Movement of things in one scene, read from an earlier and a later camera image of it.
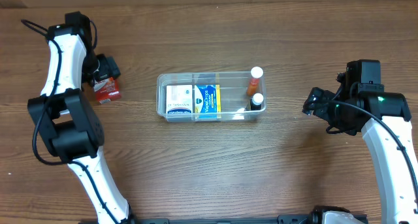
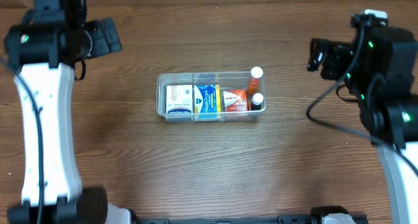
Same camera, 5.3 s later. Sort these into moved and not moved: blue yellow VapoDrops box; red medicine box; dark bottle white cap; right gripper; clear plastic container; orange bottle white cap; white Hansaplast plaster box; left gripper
Moved: right gripper; red medicine box; left gripper
Not moved: dark bottle white cap; blue yellow VapoDrops box; orange bottle white cap; clear plastic container; white Hansaplast plaster box
